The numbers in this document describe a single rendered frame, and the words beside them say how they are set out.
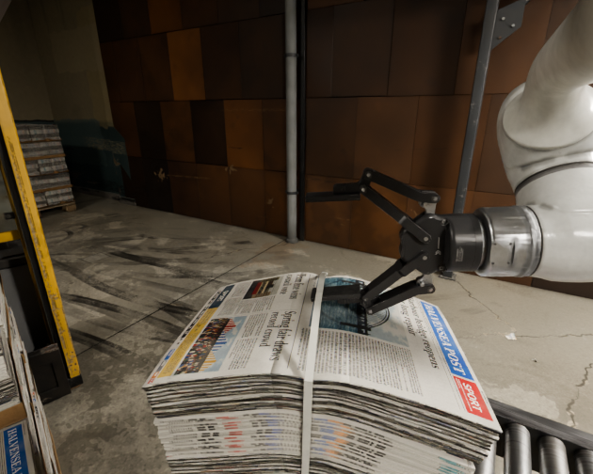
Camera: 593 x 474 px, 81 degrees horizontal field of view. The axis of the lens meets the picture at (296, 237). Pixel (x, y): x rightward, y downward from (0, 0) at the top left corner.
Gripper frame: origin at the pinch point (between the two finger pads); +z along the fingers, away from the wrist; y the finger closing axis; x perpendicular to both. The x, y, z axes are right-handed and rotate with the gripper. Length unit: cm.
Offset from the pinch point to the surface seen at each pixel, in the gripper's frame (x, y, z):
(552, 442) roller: 19, 53, -47
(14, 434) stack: 2, 42, 66
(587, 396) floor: 128, 137, -131
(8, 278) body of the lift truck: 91, 46, 164
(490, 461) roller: 13, 52, -32
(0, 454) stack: -2, 42, 65
